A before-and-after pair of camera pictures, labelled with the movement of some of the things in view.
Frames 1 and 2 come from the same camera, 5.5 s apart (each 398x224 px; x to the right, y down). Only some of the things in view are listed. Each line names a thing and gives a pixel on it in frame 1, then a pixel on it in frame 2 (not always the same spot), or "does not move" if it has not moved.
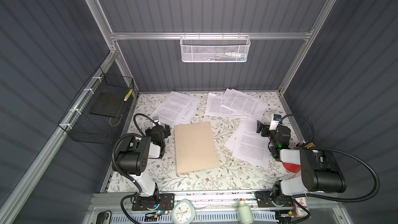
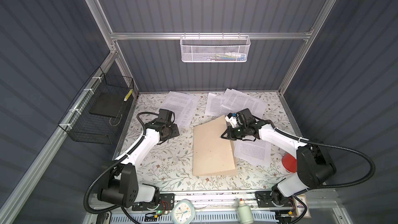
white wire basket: x=215 y=48 does not move
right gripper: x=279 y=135 to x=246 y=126
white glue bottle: x=244 y=213 does not move
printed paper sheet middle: x=214 y=107 does not move
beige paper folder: x=195 y=147 to x=213 y=155
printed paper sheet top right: x=244 y=103 does not move
